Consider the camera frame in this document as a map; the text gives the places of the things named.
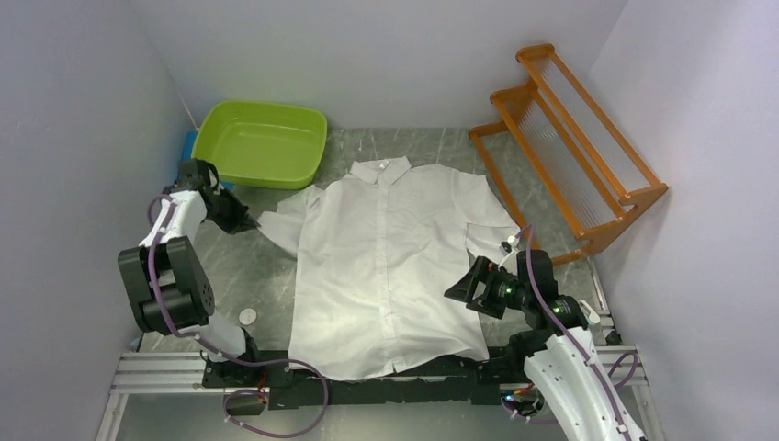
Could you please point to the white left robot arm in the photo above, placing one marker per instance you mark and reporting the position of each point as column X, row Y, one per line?
column 167, row 287

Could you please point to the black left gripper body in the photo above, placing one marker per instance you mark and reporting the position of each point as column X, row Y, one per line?
column 220, row 211

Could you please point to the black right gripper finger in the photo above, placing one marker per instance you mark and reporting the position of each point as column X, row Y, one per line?
column 473, row 284
column 489, row 305

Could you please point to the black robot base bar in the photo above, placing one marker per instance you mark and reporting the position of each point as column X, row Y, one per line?
column 447, row 378

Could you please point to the green plastic basin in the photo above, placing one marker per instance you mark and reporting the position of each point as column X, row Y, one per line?
column 263, row 144

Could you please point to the blue flat mat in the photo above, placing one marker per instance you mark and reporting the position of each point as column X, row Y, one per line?
column 187, row 153

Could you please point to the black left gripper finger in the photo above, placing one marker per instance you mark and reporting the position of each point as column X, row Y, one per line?
column 232, row 209
column 235, row 227

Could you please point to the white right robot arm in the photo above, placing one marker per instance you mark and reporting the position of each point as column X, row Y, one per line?
column 556, row 355

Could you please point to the white button-up shirt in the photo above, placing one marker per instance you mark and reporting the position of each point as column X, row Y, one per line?
column 376, row 251

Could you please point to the orange wooden rack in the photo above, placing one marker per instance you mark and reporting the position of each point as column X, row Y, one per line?
column 600, row 184

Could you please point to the aluminium frame rail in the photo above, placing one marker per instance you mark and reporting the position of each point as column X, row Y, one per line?
column 182, row 373

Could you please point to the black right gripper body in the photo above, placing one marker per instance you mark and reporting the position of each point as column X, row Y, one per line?
column 507, row 289

